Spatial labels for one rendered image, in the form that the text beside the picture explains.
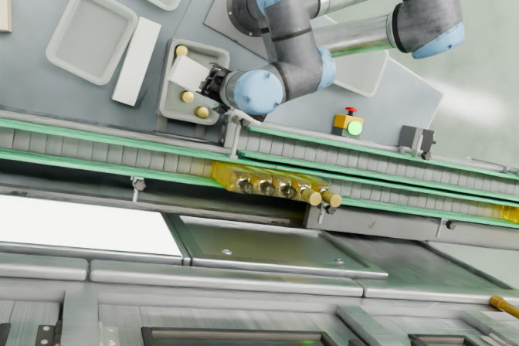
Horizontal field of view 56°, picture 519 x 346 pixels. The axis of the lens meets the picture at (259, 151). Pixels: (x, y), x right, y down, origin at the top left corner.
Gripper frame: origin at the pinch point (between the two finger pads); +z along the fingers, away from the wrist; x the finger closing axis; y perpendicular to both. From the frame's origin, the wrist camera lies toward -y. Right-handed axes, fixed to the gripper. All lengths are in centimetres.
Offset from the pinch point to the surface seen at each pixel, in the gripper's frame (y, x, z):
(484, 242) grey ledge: -121, 2, 22
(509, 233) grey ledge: -130, -5, 22
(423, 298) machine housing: -54, 22, -30
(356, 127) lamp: -52, -12, 24
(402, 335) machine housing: -41, 28, -42
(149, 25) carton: 19.4, -9.3, 28.1
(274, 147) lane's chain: -27.9, 5.7, 21.3
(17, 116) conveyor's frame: 38, 28, 21
